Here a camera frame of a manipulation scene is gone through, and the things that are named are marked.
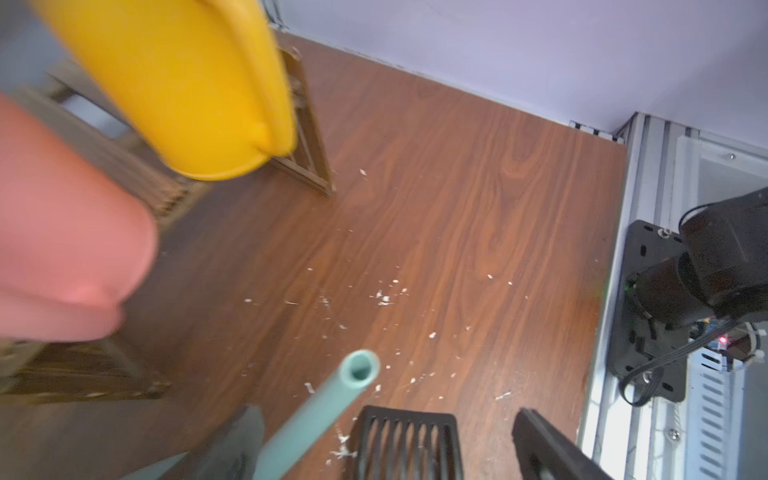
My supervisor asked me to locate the pink watering can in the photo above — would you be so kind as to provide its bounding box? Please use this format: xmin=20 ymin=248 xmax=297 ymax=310
xmin=1 ymin=96 xmax=159 ymax=342

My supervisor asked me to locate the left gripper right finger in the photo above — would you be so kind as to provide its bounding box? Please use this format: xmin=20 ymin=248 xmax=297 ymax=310
xmin=512 ymin=408 xmax=611 ymax=480

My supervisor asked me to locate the black plastic sifting scoop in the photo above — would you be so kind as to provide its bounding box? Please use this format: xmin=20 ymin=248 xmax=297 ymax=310
xmin=342 ymin=405 xmax=465 ymax=479

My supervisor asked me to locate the brown wooden slatted shelf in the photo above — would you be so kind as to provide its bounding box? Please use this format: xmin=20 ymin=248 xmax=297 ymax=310
xmin=1 ymin=48 xmax=334 ymax=404

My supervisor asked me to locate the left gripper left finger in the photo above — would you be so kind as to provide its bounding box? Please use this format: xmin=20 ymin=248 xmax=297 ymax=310
xmin=160 ymin=405 xmax=265 ymax=480

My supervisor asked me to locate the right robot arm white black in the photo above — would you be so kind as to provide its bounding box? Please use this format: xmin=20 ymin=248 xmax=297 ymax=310
xmin=628 ymin=188 xmax=767 ymax=330

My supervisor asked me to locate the sage green watering can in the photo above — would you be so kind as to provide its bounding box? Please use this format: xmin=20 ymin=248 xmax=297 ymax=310
xmin=126 ymin=349 xmax=380 ymax=479

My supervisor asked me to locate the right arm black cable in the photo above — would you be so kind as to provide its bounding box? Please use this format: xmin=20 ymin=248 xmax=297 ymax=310
xmin=617 ymin=317 xmax=745 ymax=408

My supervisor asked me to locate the right small circuit board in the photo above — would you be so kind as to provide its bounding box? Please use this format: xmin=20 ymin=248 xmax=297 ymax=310
xmin=701 ymin=322 xmax=767 ymax=372

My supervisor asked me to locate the yellow watering can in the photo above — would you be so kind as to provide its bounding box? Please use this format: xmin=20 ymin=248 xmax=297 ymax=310
xmin=33 ymin=1 xmax=297 ymax=181

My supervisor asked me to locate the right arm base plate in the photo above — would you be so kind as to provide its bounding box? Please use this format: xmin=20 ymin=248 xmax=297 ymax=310
xmin=606 ymin=220 xmax=688 ymax=379

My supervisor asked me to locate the aluminium mounting rail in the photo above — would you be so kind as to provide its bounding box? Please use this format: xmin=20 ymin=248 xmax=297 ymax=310
xmin=578 ymin=113 xmax=767 ymax=479

